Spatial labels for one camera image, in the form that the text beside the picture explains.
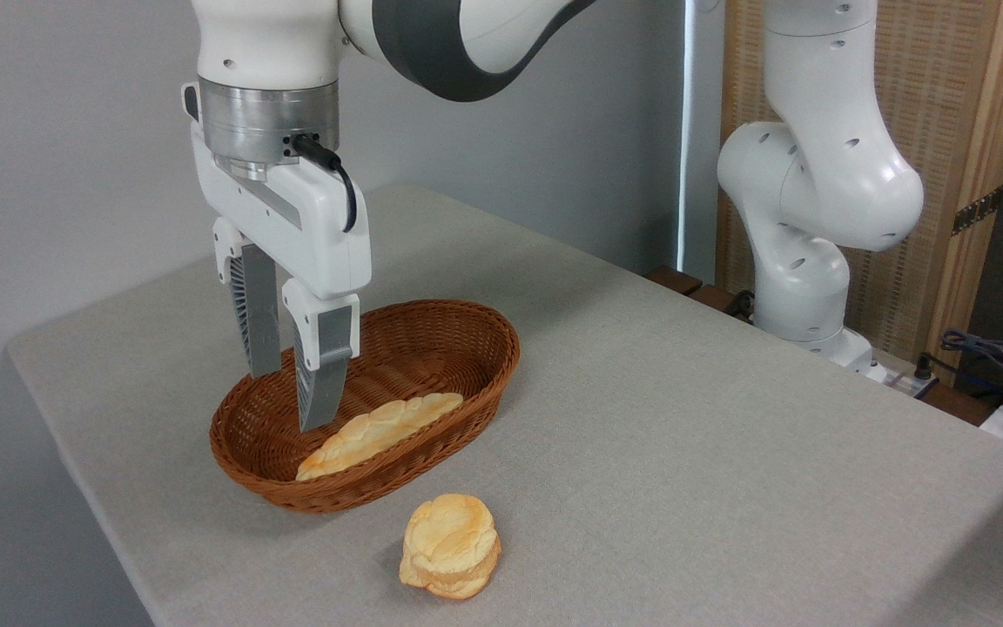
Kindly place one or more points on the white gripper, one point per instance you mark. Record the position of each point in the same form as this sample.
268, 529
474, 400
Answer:
319, 235

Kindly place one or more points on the long braided bread loaf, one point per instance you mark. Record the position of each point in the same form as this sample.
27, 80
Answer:
380, 431

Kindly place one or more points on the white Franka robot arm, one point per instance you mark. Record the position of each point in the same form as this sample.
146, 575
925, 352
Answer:
815, 174

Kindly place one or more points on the round golden bread roll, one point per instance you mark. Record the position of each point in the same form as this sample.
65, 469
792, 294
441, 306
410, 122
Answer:
451, 544

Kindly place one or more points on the brown oval wicker basket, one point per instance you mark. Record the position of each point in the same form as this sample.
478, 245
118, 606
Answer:
432, 348

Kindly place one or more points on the black power plug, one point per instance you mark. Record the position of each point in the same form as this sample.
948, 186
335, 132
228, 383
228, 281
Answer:
923, 367

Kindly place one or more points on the wooden rattan folding screen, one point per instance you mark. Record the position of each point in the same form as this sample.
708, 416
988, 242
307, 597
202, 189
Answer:
937, 87

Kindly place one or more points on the metal screen hinge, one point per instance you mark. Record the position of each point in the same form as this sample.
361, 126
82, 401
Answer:
979, 210

